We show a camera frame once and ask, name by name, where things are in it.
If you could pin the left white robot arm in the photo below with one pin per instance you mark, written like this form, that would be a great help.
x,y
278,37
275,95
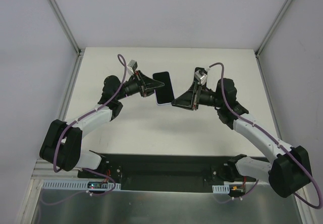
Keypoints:
x,y
62,143

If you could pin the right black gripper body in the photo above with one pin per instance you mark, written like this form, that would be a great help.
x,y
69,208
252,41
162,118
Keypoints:
x,y
197,95

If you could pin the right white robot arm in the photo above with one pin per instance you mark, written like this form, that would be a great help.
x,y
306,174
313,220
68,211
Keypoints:
x,y
287,168

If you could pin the white cable duct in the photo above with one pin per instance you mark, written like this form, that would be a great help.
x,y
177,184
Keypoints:
x,y
221,189
80,185

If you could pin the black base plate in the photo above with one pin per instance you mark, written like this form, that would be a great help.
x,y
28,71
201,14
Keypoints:
x,y
165,173

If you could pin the aluminium frame post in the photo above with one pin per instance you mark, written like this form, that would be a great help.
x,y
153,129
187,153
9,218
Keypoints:
x,y
274,25
64,26

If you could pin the left aluminium frame post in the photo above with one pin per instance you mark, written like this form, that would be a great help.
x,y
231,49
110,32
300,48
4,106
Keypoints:
x,y
64,26

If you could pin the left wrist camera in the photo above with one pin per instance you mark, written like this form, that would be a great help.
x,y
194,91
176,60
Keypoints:
x,y
132,67

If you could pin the aluminium front rail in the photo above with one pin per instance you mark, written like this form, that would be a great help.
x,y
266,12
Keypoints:
x,y
44,169

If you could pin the black phone on table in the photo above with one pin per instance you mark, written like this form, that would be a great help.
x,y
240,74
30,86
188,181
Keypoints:
x,y
199,70

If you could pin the right aluminium frame post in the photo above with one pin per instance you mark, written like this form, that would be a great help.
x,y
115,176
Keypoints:
x,y
274,25

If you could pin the right white cable duct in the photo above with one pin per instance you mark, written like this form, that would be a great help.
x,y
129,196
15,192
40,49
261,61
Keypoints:
x,y
221,189

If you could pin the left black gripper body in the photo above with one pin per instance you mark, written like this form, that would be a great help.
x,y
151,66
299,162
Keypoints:
x,y
141,83

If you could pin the left white cable duct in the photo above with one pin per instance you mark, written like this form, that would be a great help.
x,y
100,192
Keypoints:
x,y
80,185

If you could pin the lilac phone case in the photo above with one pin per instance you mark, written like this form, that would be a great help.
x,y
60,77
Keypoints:
x,y
163,104

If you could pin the black smartphone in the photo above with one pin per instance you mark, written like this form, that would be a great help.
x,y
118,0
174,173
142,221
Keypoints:
x,y
164,94

